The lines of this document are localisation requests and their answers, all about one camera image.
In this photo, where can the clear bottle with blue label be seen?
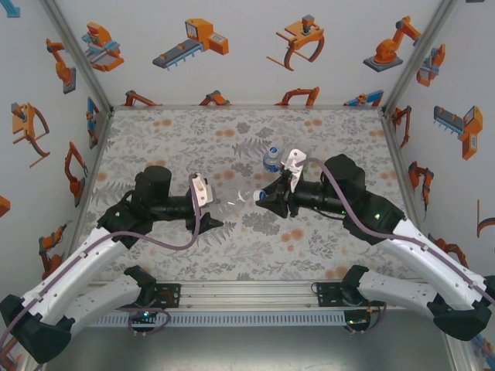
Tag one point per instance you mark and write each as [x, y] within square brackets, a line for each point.
[271, 162]

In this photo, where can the clear unlabelled plastic bottle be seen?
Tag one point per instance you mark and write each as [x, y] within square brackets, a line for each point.
[236, 201]

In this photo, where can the blue bottle cap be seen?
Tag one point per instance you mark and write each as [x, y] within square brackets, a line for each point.
[274, 149]

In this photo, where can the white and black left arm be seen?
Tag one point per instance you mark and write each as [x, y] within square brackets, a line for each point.
[77, 278]

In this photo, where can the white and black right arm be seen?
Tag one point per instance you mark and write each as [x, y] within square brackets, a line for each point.
[394, 291]

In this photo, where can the floral printed tablecloth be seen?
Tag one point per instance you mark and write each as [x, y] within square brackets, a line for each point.
[193, 135]

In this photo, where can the circuit board with green light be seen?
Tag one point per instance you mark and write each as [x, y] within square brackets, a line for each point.
[145, 314]
[357, 320]

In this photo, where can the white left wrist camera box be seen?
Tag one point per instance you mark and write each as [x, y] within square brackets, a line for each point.
[201, 191]

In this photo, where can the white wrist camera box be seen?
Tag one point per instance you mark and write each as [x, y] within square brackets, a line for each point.
[201, 191]
[295, 156]

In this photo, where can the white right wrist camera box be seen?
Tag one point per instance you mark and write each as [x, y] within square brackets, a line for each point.
[295, 156]

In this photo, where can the aluminium frame rail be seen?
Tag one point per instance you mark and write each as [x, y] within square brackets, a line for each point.
[94, 170]
[247, 107]
[402, 170]

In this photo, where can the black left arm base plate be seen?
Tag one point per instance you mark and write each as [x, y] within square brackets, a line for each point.
[170, 295]

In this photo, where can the aluminium extrusion mounting rail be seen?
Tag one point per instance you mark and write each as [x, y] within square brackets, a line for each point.
[247, 295]

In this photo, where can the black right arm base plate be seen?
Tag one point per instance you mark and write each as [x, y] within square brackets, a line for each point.
[326, 295]

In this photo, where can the aluminium frame post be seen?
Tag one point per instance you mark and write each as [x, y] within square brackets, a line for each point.
[417, 58]
[80, 58]

